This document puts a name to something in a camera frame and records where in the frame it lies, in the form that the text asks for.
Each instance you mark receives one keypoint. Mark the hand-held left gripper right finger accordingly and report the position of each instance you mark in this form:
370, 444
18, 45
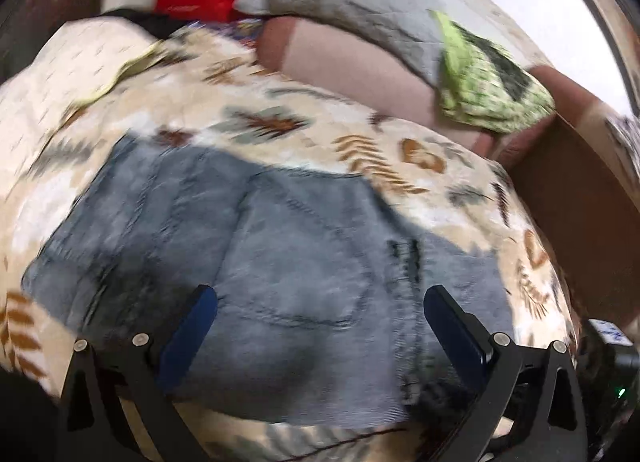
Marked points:
455, 332

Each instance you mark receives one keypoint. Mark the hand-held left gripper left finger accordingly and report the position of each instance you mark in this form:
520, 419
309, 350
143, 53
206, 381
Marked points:
190, 332

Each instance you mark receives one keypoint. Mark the blue denim pants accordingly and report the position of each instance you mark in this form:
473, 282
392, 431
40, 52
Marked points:
280, 267

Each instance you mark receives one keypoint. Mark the brown board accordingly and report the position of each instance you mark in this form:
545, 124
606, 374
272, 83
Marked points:
575, 202

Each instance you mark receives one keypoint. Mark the leaf printed blanket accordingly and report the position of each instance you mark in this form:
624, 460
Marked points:
310, 142

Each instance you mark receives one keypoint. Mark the green patterned cloth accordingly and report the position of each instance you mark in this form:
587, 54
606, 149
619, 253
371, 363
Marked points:
480, 102

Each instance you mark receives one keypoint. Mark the grey and white cloth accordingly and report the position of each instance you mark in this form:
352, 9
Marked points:
627, 142

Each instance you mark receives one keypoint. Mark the pink and brown bolster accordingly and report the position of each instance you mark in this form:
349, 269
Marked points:
350, 72
565, 92

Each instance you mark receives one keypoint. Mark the dark grey cloth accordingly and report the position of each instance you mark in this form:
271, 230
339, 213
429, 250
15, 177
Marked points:
507, 67

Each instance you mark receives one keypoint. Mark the white printed pillowcase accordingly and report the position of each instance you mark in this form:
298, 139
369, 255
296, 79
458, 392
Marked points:
85, 57

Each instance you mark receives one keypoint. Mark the colourful packets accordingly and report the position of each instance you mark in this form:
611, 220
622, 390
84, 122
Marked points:
240, 29

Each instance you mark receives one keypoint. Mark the black cloth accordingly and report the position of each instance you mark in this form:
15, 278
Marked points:
140, 22

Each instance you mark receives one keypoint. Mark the dark wardrobe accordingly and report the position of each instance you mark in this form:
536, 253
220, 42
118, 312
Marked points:
50, 17

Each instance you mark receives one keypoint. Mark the grey quilted pillow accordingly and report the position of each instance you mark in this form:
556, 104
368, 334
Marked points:
340, 2

